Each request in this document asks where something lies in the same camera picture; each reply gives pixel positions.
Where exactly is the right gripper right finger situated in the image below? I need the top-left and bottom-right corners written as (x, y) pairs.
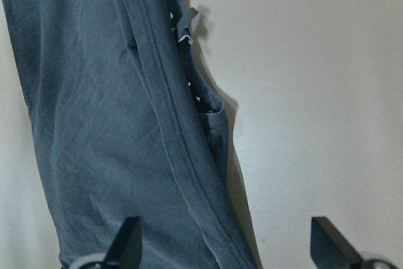
top-left (310, 217), bottom-right (397, 269)

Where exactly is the right gripper silver left finger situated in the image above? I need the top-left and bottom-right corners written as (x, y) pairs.
top-left (70, 217), bottom-right (142, 269)

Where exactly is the black printed t-shirt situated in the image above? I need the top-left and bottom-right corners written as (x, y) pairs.
top-left (3, 0), bottom-right (256, 268)

